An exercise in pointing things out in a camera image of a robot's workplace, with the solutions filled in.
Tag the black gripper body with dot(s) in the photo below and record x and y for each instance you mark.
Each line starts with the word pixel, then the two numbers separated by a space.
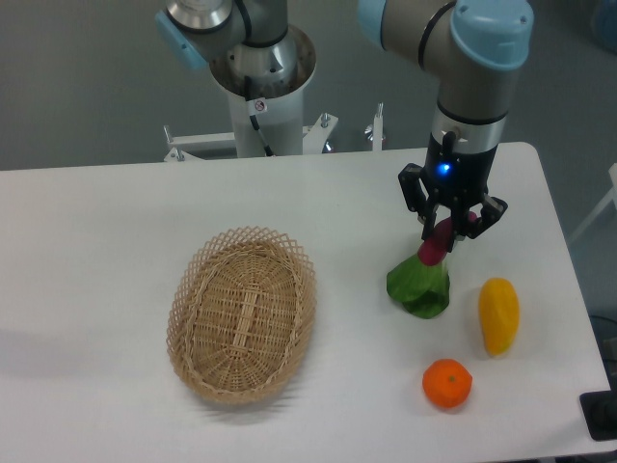
pixel 453 175

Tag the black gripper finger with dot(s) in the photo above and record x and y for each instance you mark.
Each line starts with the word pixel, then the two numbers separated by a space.
pixel 466 225
pixel 421 192

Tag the purple sweet potato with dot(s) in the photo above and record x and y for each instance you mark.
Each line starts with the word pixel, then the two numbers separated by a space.
pixel 435 248

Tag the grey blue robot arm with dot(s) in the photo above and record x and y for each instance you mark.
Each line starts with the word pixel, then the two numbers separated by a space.
pixel 475 48

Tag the yellow mango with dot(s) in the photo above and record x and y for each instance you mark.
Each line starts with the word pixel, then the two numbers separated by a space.
pixel 499 315

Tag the green leafy vegetable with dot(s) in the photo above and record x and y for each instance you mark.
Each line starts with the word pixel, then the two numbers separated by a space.
pixel 422 290

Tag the orange tangerine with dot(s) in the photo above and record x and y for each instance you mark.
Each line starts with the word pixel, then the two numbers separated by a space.
pixel 447 383

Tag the woven wicker basket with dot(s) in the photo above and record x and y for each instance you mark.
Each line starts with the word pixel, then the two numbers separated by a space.
pixel 242 316

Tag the black device at edge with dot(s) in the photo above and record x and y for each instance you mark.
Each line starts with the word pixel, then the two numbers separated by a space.
pixel 599 411

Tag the white frame at right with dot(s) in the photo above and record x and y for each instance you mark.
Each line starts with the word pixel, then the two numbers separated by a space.
pixel 607 201

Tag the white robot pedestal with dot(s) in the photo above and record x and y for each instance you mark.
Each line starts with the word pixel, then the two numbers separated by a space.
pixel 264 88

